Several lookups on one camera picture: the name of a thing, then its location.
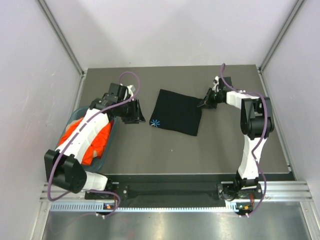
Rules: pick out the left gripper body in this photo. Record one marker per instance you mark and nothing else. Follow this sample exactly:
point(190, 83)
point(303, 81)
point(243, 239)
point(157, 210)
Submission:
point(129, 112)

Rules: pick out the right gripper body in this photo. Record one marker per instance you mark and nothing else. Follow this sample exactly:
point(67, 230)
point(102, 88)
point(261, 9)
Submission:
point(212, 99)

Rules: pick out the black t-shirt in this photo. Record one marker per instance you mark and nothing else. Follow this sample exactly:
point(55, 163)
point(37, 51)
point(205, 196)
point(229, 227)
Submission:
point(176, 112)

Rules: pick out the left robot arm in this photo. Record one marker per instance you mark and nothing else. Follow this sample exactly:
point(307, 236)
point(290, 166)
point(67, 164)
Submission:
point(64, 165)

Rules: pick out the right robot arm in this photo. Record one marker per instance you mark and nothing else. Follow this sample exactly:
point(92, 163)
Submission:
point(256, 124)

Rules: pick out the orange t-shirt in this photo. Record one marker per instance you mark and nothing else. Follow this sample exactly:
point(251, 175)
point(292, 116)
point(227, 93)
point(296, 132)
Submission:
point(96, 148)

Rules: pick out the beige garment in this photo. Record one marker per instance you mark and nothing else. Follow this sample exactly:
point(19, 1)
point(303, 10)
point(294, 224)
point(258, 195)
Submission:
point(73, 125)

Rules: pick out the teal plastic basket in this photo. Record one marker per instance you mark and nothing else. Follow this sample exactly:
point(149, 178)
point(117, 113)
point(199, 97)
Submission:
point(97, 162)

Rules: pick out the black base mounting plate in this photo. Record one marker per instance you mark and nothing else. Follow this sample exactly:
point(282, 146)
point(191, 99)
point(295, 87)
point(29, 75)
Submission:
point(174, 190)

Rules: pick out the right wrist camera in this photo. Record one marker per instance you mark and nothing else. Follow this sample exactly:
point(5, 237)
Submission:
point(220, 85)

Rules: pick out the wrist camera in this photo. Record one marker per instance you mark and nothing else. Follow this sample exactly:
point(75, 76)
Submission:
point(220, 85)
point(121, 92)

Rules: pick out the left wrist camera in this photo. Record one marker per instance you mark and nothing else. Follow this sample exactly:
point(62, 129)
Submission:
point(121, 92)

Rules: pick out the left corner aluminium post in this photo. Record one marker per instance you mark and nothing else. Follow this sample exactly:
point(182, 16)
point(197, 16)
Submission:
point(60, 35)

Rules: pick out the corner aluminium post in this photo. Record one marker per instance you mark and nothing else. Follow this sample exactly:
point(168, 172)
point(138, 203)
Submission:
point(293, 13)
point(60, 35)

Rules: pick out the slotted cable duct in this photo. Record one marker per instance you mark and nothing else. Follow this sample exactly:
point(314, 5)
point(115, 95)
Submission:
point(105, 207)

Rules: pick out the aluminium frame rail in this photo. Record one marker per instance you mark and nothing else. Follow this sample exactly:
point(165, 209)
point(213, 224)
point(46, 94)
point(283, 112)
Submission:
point(276, 191)

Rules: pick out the right corner aluminium post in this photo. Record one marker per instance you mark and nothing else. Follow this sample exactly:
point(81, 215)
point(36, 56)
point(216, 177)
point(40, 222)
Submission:
point(293, 13)

